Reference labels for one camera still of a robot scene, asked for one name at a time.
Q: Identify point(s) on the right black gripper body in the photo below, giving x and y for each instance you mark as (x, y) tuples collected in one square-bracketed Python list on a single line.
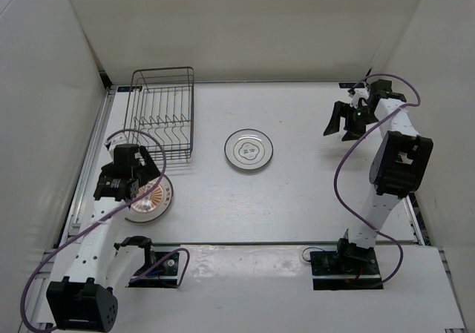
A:
[(359, 117)]

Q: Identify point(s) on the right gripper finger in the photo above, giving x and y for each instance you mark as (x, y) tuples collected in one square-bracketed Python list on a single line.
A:
[(352, 135), (340, 111)]

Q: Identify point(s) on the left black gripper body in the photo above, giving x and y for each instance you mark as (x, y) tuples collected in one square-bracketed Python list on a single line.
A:
[(107, 169)]

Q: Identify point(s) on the orange patterned plate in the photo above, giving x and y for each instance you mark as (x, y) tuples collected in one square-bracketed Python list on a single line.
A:
[(154, 205)]

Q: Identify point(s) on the green-rimmed white plate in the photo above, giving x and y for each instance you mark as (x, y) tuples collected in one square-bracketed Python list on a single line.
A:
[(230, 150), (255, 151)]

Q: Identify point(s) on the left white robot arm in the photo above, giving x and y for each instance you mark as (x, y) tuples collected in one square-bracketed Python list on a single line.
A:
[(86, 298)]

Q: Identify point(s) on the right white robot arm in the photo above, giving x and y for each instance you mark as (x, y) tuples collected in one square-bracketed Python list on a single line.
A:
[(398, 167)]

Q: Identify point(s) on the blue corner label right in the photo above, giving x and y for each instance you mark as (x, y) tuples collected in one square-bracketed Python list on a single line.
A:
[(348, 85)]

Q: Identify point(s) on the blue corner label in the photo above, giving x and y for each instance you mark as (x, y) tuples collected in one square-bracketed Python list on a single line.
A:
[(348, 85), (128, 89)]

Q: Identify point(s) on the blue corner label left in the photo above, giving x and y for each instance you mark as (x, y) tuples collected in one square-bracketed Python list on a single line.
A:
[(128, 89)]

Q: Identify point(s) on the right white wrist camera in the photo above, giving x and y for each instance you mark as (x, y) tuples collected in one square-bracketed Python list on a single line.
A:
[(359, 97)]

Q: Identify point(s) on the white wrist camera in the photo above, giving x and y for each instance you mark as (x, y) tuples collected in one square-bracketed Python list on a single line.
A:
[(115, 140), (359, 97)]

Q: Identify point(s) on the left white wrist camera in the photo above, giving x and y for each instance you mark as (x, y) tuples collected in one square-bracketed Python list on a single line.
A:
[(115, 140)]

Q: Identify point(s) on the wire dish rack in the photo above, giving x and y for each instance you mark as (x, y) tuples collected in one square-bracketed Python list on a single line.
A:
[(164, 109)]

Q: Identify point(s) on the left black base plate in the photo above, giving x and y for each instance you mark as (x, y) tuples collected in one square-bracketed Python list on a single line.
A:
[(164, 276)]

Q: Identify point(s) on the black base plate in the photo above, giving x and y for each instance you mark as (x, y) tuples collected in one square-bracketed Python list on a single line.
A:
[(164, 276), (331, 273)]

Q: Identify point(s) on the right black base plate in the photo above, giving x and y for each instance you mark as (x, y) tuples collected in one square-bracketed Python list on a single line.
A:
[(331, 273)]

